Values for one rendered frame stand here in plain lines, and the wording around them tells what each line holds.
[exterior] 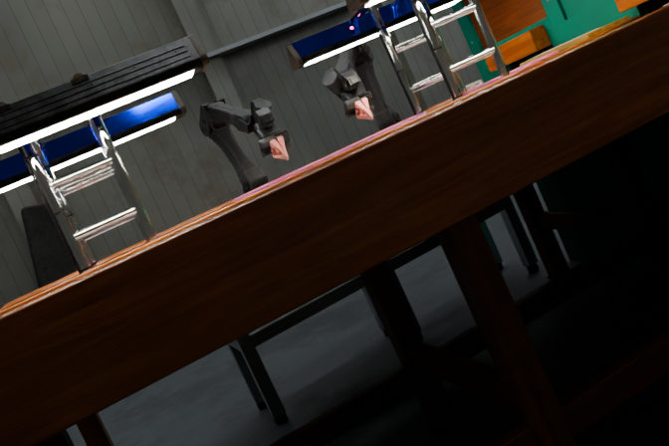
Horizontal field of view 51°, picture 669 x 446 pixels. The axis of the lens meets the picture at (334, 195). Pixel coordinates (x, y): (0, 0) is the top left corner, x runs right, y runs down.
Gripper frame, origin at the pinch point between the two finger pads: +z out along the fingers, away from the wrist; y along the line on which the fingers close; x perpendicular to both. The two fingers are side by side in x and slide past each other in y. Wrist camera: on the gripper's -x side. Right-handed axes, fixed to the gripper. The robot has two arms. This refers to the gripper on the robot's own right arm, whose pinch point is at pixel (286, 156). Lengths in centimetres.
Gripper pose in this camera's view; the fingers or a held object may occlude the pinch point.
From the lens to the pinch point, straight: 218.1
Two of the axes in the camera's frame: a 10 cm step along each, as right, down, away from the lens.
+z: 4.8, 5.4, -6.9
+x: 1.3, 7.3, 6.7
